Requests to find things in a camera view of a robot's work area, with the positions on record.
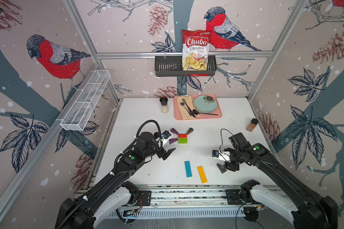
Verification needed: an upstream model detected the green rectangular block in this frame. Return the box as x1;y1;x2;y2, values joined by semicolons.
178;138;188;144

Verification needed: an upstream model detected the teal long block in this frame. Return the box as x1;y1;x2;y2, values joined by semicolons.
184;161;192;177

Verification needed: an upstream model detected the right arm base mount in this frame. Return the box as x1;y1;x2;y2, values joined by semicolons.
225;189;246;205

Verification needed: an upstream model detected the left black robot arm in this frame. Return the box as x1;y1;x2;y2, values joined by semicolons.
55;120;174;229

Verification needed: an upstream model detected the brown spice bottle black cap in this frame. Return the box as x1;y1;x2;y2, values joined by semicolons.
246;118;259;132

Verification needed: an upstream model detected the brown triangle block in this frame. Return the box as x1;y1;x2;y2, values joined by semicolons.
217;163;226;174
186;128;194;135

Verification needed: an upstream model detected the purple triangle block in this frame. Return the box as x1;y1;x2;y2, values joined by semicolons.
171;128;179;135
169;138;178;145

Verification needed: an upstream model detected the white wire wall basket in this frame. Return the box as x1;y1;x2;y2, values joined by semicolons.
60;70;110;131

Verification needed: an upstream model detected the black wire wall basket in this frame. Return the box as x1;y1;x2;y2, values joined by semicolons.
154;55;217;77

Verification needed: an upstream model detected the beige cloth napkin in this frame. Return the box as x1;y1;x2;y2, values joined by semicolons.
174;95;197;120

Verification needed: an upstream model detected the pink plastic tray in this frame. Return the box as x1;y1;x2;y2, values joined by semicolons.
174;95;222;120

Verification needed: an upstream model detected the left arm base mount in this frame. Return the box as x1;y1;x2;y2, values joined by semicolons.
126;190;152;207

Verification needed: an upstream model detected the Chuba cassava chips bag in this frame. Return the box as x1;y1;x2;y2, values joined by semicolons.
182;30;211;70

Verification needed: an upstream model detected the mint green flower plate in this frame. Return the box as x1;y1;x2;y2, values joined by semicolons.
193;95;218;113

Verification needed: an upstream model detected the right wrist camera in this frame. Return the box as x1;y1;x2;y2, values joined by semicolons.
212;150;231;162

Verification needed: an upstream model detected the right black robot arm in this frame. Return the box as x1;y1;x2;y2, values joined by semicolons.
212;133;338;229

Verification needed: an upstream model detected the silver teaspoon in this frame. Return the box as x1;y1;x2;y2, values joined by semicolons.
180;101;192;116

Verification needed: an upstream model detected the black long spoon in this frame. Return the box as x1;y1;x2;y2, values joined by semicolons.
193;109;218;116

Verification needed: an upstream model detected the iridescent butter knife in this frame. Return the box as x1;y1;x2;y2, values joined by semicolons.
182;99;196;118

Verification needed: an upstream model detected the glass salt grinder black cap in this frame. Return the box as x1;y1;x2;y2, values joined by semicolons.
160;97;169;114

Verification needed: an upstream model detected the yellow long block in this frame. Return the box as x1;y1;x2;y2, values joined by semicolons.
197;166;207;184

